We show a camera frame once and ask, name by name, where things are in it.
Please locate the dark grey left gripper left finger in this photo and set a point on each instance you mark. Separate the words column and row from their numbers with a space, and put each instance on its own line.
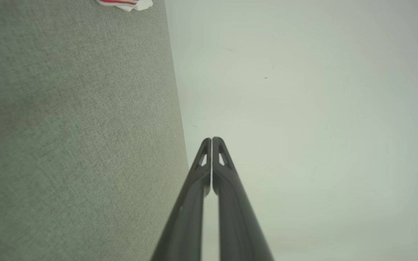
column 185, row 217

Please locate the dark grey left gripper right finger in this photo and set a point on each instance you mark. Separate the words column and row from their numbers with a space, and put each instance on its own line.
column 238, row 217

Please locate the red white basketball jersey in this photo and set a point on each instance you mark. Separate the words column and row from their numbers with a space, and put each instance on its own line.
column 127, row 3

